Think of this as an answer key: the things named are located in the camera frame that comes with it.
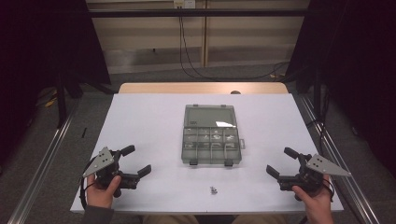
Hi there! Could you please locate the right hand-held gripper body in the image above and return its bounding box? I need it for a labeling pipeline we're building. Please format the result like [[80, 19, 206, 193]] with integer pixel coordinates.
[[278, 152, 352, 192]]

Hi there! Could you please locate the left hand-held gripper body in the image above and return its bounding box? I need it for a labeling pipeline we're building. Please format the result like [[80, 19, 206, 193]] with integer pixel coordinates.
[[82, 147, 141, 199]]

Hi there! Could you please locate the grey transparent compartment box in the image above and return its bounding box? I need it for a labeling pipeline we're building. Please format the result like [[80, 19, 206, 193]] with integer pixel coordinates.
[[180, 104, 247, 168]]

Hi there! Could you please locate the person's right hand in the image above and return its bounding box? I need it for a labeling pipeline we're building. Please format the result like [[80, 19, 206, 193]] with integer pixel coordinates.
[[292, 175, 334, 216]]

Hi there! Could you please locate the person's left hand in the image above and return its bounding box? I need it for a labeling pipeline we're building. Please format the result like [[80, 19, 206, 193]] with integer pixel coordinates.
[[86, 174, 122, 209]]

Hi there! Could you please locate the black metal stand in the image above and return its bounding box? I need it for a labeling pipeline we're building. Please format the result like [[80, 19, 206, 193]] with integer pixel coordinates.
[[55, 73, 69, 129]]

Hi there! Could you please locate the wooden table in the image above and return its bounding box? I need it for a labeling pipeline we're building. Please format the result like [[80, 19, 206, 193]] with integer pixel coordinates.
[[118, 81, 290, 95]]

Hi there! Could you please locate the dark curtain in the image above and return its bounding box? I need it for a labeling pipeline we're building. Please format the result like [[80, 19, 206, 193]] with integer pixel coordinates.
[[0, 0, 112, 169], [285, 0, 396, 180]]

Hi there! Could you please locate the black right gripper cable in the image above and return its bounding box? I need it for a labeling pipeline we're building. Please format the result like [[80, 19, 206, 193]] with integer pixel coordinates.
[[322, 177, 336, 203]]

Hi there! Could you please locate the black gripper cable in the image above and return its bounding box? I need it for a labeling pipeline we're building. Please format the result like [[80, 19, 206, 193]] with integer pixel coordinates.
[[322, 177, 336, 203], [78, 157, 96, 210]]

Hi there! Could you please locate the metal floor rail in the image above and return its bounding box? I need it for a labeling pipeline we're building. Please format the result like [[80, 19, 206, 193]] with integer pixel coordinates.
[[298, 93, 380, 224], [7, 95, 82, 224]]

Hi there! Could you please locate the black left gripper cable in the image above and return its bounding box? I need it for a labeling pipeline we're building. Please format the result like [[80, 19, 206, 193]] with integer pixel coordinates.
[[78, 157, 96, 210]]

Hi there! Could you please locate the black wall cable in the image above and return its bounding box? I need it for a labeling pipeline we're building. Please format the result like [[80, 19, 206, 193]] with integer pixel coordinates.
[[178, 15, 290, 80]]

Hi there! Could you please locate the wooden wall post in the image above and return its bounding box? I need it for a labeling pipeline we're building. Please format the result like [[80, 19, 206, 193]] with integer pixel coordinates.
[[200, 0, 210, 68]]

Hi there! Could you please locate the black horizontal frame bar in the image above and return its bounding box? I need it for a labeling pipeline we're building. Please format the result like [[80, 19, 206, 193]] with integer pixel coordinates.
[[88, 8, 312, 19]]

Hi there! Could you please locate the white wall power outlet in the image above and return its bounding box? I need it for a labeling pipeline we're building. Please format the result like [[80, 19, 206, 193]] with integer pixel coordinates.
[[173, 0, 196, 9]]

